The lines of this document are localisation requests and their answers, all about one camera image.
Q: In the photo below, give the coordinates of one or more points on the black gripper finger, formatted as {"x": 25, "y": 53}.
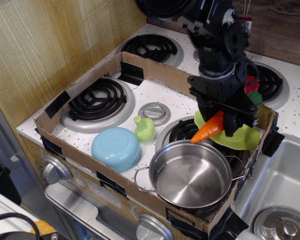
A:
{"x": 232, "y": 121}
{"x": 209, "y": 109}

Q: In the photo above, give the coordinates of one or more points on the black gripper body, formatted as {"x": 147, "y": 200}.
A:
{"x": 228, "y": 90}

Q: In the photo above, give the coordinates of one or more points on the orange toy carrot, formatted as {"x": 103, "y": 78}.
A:
{"x": 215, "y": 124}

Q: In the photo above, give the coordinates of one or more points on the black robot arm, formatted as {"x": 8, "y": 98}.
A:
{"x": 220, "y": 37}

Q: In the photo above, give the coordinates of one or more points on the lime green plate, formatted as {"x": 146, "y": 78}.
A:
{"x": 245, "y": 138}

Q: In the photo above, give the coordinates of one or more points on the red and yellow toy fruit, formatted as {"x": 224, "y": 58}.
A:
{"x": 250, "y": 88}

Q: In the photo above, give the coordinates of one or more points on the front right black burner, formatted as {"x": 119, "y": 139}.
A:
{"x": 183, "y": 130}

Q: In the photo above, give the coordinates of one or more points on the black burner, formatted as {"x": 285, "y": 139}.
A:
{"x": 151, "y": 46}
{"x": 270, "y": 83}
{"x": 183, "y": 130}
{"x": 98, "y": 101}

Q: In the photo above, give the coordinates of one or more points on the back right black burner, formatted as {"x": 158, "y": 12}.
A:
{"x": 270, "y": 83}

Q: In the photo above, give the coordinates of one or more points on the grey centre stove knob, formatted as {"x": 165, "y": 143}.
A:
{"x": 156, "y": 111}

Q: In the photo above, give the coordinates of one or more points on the grey stove knob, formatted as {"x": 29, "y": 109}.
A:
{"x": 156, "y": 111}
{"x": 196, "y": 56}

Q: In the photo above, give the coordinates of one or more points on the grey back stove knob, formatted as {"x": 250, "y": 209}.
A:
{"x": 196, "y": 56}

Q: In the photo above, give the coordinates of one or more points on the green toy broccoli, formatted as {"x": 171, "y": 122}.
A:
{"x": 144, "y": 128}

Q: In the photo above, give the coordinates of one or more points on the stainless steel pot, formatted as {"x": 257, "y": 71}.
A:
{"x": 195, "y": 175}

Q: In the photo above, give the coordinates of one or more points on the stainless steel sink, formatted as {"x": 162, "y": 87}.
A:
{"x": 275, "y": 182}

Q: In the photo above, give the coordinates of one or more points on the back left black burner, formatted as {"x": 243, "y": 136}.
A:
{"x": 151, "y": 46}

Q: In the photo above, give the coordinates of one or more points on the light blue upturned bowl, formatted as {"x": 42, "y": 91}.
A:
{"x": 118, "y": 148}

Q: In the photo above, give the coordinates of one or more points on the front left black burner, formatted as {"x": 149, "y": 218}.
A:
{"x": 98, "y": 101}

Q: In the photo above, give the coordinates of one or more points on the silver sink drain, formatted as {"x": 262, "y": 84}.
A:
{"x": 277, "y": 222}

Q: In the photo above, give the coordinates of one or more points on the cardboard fence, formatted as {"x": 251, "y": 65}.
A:
{"x": 128, "y": 193}

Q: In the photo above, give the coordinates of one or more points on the silver right oven knob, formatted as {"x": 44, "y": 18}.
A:
{"x": 151, "y": 228}

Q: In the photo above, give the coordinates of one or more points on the silver oven knob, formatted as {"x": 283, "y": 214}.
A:
{"x": 55, "y": 171}
{"x": 151, "y": 228}

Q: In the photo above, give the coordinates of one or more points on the silver left oven knob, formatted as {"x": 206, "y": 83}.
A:
{"x": 55, "y": 171}

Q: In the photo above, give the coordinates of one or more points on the orange yellow cloth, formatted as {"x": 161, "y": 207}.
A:
{"x": 44, "y": 228}

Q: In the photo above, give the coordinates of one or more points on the silver oven door handle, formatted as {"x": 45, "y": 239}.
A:
{"x": 80, "y": 214}

